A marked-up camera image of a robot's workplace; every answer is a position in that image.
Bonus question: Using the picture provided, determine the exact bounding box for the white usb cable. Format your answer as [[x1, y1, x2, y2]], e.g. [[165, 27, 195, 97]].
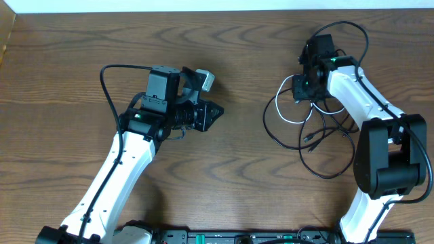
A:
[[274, 73, 346, 125]]

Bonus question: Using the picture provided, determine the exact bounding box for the black usb cable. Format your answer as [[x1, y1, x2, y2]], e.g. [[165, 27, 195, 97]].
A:
[[262, 86, 360, 180]]

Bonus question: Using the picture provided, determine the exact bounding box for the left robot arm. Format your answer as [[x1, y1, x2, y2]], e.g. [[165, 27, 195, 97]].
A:
[[36, 66, 224, 243]]

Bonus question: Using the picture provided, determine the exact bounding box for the cardboard panel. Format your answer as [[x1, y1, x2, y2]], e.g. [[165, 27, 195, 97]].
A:
[[0, 0, 16, 64]]

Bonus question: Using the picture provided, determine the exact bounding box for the right camera cable black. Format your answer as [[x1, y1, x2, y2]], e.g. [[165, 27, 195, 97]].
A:
[[298, 20, 434, 244]]

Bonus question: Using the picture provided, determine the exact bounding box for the camera cable black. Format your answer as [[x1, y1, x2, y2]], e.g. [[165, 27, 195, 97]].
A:
[[76, 64, 153, 244], [298, 20, 434, 244]]

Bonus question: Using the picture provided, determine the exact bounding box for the left camera cable black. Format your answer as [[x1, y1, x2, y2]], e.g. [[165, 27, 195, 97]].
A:
[[76, 64, 153, 244]]

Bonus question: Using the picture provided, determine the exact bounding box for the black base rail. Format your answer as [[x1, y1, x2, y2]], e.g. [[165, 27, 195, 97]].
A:
[[115, 220, 416, 244]]

